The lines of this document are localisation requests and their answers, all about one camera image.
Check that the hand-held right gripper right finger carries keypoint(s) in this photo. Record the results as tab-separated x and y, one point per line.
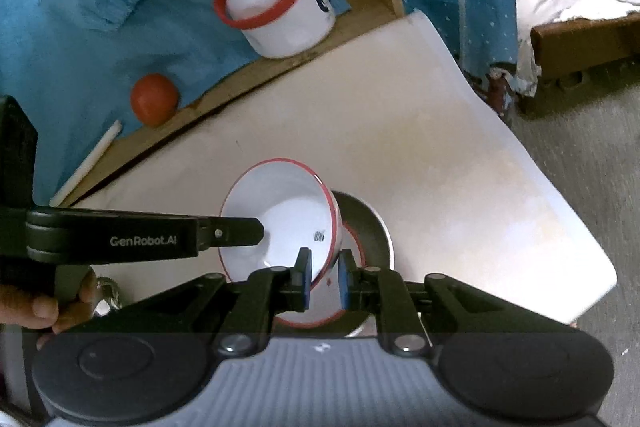
345	283

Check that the white foam stick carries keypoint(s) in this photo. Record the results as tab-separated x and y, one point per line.
87	164

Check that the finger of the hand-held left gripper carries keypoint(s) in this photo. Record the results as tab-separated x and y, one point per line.
235	233

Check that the orange ball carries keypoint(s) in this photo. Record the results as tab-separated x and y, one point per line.
155	99

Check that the wooden bed frame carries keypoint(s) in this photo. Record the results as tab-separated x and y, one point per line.
585	49

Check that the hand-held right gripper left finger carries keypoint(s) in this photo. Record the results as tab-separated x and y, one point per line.
301	281

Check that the small brown object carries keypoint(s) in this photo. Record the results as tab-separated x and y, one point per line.
498	91

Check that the shiny metal object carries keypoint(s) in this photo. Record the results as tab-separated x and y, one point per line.
109	293

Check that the light blue cloth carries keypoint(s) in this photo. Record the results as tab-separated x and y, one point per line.
75	7

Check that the person's left hand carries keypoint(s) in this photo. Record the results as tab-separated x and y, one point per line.
40	307

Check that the large steel bowl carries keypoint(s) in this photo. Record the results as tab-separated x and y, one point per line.
367	227

